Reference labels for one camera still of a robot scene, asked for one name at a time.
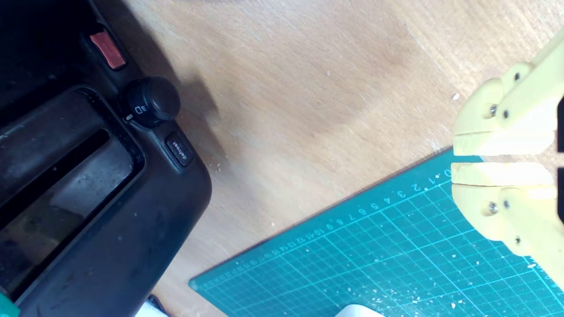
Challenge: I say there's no white block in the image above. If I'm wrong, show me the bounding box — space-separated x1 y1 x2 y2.
335 304 385 317

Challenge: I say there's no black two-slot toaster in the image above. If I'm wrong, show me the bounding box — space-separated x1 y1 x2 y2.
0 0 213 317

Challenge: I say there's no green cutting mat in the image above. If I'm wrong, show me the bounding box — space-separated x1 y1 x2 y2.
189 147 564 317

